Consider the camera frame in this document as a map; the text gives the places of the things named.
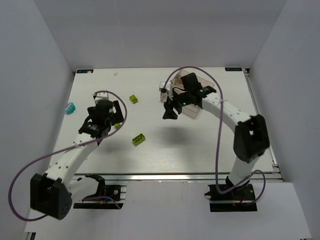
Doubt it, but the teal flower face lego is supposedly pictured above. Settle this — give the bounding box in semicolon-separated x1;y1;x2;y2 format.
65;102;76;115

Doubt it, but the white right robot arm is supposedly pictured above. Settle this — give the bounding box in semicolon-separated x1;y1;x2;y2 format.
159;72;270;187

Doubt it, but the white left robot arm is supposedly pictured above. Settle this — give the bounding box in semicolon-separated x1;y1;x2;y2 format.
30;99;124;220

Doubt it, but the clear tiered plastic organizer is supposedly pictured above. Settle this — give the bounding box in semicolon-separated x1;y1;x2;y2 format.
159;72;217;120

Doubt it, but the lime green lego brick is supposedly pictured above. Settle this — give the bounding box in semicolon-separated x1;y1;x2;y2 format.
129;94;139;104

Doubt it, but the lime green long lego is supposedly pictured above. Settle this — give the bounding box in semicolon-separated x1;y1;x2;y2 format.
132;133;146;146

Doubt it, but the right blue corner sticker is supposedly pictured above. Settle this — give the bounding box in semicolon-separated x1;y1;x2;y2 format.
224;67;243;72

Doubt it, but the blue corner sticker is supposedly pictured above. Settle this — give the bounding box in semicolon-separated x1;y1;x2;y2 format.
76;69;94;74
224;67;243;72

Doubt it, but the left blue corner sticker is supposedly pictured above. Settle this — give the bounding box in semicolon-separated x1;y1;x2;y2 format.
76;69;94;74

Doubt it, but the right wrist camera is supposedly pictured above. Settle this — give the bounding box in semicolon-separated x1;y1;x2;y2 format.
159;81;172;103

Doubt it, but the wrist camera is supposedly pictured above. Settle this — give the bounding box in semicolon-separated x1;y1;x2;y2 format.
92;91;109;106
159;81;172;103

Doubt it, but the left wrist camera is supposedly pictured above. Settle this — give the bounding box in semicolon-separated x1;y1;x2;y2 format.
92;91;109;106

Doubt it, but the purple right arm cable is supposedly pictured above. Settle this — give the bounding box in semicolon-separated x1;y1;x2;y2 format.
164;65;266;206

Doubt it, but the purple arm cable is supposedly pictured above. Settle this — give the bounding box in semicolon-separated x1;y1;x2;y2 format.
8;90;128;222
164;65;266;206

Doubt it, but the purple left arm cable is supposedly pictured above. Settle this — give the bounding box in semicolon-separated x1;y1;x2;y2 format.
8;90;128;222

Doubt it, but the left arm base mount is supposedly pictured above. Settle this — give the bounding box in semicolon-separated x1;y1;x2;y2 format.
72;173;127;210

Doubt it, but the aluminium table edge rail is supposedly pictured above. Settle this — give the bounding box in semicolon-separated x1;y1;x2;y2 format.
72;172;283;181

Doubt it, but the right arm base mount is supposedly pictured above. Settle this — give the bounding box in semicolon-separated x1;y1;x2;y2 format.
204;184;258;213

